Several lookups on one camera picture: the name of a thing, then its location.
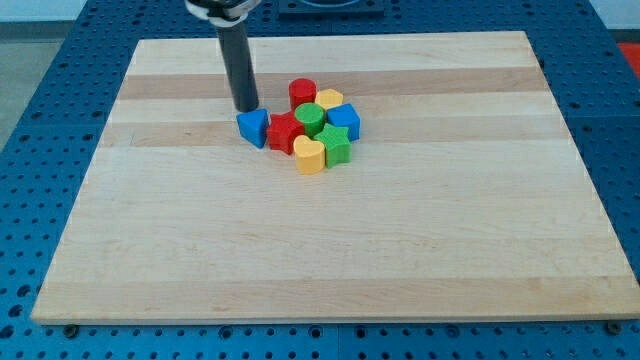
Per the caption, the blue triangle block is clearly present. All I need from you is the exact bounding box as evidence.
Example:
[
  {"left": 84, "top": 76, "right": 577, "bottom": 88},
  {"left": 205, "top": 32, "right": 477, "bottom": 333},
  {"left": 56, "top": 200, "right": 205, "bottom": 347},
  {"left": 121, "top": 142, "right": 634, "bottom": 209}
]
[{"left": 236, "top": 109, "right": 269, "bottom": 149}]

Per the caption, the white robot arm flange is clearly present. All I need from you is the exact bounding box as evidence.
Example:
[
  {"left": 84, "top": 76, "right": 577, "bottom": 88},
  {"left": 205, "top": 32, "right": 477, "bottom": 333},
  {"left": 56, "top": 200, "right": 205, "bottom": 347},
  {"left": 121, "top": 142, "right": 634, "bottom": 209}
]
[{"left": 184, "top": 0, "right": 261, "bottom": 28}]

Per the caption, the yellow heart block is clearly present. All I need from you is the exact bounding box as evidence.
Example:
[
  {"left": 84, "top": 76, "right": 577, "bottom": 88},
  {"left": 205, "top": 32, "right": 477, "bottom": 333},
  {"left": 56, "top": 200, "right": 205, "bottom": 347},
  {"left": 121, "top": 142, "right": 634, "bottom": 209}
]
[{"left": 293, "top": 135, "right": 326, "bottom": 175}]

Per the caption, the green star block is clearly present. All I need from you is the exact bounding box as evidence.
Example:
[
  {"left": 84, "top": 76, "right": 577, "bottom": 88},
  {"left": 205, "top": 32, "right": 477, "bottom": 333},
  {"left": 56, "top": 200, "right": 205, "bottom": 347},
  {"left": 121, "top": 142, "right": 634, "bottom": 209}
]
[{"left": 313, "top": 123, "right": 351, "bottom": 168}]

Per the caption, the red star block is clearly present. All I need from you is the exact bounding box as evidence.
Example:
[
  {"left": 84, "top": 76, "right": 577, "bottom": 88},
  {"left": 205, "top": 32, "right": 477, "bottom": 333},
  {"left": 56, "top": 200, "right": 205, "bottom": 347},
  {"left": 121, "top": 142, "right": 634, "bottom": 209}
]
[{"left": 266, "top": 111, "right": 305, "bottom": 155}]

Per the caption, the green cylinder block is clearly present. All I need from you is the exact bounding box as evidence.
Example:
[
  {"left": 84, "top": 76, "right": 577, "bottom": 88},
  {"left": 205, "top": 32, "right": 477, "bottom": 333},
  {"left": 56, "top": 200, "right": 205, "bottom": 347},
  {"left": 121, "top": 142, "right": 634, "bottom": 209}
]
[{"left": 294, "top": 103, "right": 325, "bottom": 137}]

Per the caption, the blue cube block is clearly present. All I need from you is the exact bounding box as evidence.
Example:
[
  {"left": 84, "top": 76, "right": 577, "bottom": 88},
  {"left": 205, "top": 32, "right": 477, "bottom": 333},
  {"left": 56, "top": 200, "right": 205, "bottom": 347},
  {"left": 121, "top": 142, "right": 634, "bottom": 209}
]
[{"left": 327, "top": 103, "right": 361, "bottom": 141}]

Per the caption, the yellow pentagon block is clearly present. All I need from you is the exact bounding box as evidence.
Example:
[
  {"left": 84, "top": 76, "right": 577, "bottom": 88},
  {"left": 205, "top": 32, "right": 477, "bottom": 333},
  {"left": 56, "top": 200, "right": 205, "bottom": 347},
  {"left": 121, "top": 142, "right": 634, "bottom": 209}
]
[{"left": 314, "top": 89, "right": 344, "bottom": 110}]

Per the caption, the red cylinder block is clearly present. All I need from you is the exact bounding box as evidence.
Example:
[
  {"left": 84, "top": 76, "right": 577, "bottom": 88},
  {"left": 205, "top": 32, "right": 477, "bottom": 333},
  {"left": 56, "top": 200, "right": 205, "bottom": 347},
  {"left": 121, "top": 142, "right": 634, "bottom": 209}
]
[{"left": 288, "top": 78, "right": 317, "bottom": 110}]

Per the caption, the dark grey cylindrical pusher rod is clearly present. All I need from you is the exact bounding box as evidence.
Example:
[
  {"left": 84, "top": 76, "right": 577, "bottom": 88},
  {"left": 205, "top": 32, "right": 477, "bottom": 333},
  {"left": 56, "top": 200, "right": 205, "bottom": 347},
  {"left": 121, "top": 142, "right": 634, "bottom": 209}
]
[{"left": 216, "top": 22, "right": 259, "bottom": 112}]

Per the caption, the light wooden board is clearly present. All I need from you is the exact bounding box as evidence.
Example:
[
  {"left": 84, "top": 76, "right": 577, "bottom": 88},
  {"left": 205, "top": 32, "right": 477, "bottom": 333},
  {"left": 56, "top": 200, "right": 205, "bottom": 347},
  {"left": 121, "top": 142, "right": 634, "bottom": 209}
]
[{"left": 31, "top": 31, "right": 639, "bottom": 325}]

